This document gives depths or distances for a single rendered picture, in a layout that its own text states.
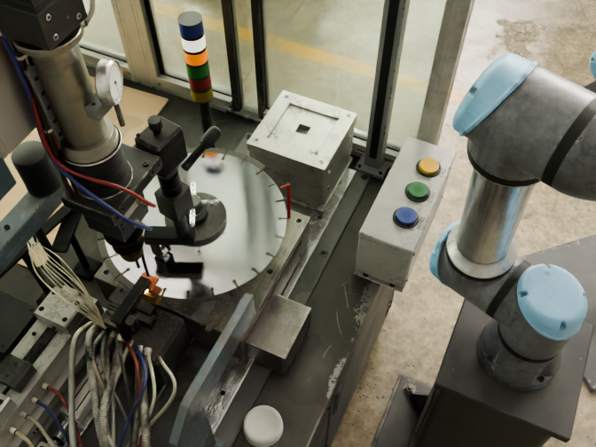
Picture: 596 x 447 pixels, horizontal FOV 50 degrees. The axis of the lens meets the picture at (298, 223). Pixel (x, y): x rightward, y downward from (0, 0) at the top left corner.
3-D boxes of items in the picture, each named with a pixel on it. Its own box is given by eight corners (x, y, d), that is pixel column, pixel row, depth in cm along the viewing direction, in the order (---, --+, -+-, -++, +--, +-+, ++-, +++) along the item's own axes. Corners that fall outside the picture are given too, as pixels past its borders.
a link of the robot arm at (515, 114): (487, 328, 114) (566, 147, 67) (419, 280, 120) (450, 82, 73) (525, 282, 118) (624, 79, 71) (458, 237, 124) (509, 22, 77)
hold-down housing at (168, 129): (176, 193, 103) (154, 100, 87) (199, 206, 102) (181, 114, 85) (154, 216, 100) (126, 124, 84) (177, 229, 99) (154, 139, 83)
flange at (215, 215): (177, 190, 119) (176, 182, 117) (234, 201, 118) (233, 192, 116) (156, 237, 113) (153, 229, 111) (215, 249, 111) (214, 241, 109)
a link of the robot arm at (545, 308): (545, 374, 109) (572, 339, 98) (478, 325, 114) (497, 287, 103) (579, 328, 114) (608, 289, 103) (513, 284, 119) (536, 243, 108)
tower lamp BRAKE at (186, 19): (187, 22, 121) (185, 8, 118) (208, 28, 120) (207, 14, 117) (175, 35, 118) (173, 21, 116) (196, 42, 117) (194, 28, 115)
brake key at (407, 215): (398, 209, 124) (400, 203, 123) (418, 216, 123) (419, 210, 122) (391, 224, 122) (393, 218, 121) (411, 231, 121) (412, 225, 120)
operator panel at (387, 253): (398, 180, 147) (407, 135, 135) (443, 196, 144) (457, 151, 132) (353, 274, 132) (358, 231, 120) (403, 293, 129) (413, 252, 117)
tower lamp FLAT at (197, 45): (190, 35, 123) (188, 23, 121) (210, 42, 122) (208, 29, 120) (177, 50, 121) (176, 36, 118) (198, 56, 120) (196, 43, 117)
